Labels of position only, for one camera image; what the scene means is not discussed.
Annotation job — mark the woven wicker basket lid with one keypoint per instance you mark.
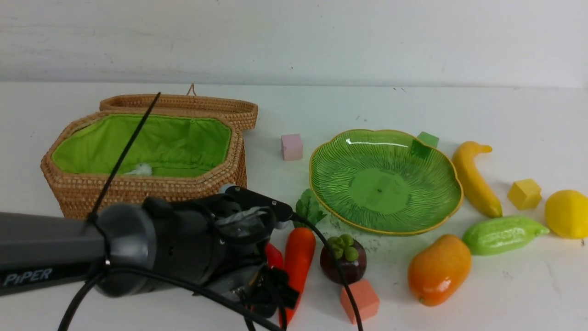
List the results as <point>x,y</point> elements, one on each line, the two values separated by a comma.
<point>241,114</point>

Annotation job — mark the green leaf-shaped glass plate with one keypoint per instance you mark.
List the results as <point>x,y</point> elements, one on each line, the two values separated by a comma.
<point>385,182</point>

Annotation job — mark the yellow banana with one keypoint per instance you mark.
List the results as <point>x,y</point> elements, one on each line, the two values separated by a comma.
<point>476,189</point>

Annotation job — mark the dark purple mangosteen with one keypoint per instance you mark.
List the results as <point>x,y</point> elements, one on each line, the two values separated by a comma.
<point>351,257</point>

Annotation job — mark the green foam cube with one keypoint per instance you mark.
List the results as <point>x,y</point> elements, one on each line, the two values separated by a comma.
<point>428,139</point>

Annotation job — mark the pink foam cube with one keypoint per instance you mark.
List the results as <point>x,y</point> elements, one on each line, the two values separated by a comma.
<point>291,147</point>

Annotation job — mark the yellow foam cube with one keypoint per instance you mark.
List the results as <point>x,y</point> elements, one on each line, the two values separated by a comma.
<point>525,194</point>

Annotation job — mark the orange carrot with leaves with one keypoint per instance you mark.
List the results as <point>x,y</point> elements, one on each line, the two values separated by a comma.
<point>300,245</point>

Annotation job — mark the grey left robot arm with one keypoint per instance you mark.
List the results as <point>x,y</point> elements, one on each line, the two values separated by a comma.
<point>177,240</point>

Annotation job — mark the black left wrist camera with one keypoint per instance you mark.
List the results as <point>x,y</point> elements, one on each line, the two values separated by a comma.
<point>247,199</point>

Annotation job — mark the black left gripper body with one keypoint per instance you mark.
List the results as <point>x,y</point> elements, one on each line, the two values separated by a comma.
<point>243,275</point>

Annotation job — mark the yellow lemon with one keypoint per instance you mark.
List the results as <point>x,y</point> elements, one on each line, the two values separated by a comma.
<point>566,214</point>

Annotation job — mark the orange mango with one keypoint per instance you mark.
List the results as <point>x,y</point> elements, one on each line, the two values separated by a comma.
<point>438,271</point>

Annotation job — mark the woven wicker basket green lining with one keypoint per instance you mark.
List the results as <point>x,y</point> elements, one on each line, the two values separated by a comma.
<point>174,157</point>

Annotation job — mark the orange foam cube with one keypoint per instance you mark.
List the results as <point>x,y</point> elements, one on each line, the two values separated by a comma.
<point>366,299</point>

